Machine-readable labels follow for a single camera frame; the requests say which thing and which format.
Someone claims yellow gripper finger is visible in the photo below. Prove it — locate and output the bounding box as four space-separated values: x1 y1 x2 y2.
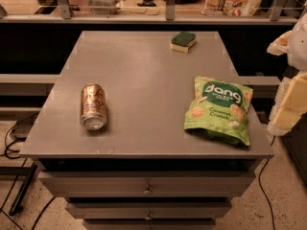
267 31 291 56
268 72 307 136

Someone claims green and yellow sponge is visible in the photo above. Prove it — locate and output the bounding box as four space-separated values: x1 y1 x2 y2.
171 32 196 53

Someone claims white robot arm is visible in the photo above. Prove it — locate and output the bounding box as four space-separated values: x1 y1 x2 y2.
267 13 307 136

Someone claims orange soda can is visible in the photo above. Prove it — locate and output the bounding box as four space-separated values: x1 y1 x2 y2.
81 83 107 130

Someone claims green Dang chips bag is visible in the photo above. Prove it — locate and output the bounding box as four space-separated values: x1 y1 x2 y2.
184 76 253 146

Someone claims top drawer metal knob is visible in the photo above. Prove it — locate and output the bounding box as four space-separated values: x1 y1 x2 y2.
143 185 154 196

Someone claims metal shelf rail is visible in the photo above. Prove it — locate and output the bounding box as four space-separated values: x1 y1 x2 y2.
0 0 307 25

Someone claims black cable right floor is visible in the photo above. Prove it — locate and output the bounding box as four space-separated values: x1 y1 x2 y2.
257 135 277 230

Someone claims black cables left floor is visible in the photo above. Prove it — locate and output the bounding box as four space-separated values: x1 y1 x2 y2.
0 112 56 230

